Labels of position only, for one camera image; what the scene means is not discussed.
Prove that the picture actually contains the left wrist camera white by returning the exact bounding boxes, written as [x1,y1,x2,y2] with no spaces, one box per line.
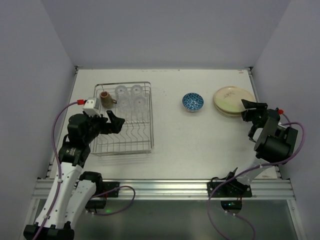
[82,97,101,117]

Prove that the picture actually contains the metal wire dish rack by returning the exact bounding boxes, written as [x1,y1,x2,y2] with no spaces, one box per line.
[90,81,154,156]

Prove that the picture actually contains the green plate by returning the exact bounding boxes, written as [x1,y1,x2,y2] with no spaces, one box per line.
[213,86,256,114]

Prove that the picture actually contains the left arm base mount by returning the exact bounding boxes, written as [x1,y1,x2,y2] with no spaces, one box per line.
[84,181,121,213]

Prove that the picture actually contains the brown ceramic mug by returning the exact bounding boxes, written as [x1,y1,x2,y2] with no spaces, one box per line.
[99,91,117,109]

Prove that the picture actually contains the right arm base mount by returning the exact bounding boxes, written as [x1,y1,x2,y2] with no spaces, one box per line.
[206,177,253,214]

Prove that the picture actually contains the pink beige plate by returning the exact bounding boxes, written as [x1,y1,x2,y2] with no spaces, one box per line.
[217,109,241,118]

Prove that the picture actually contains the blue patterned bowl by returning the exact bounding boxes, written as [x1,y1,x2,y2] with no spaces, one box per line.
[182,92,204,112]

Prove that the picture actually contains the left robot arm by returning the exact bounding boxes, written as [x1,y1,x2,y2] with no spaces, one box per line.
[23,110,125,240]

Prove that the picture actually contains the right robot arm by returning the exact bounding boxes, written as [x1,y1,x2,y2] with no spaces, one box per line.
[225,99,298,190]

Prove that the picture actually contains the beige floral plate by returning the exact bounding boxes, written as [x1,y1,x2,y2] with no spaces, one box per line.
[214,104,244,117]

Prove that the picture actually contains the aluminium front rail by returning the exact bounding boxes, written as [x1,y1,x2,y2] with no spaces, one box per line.
[32,178,297,201]

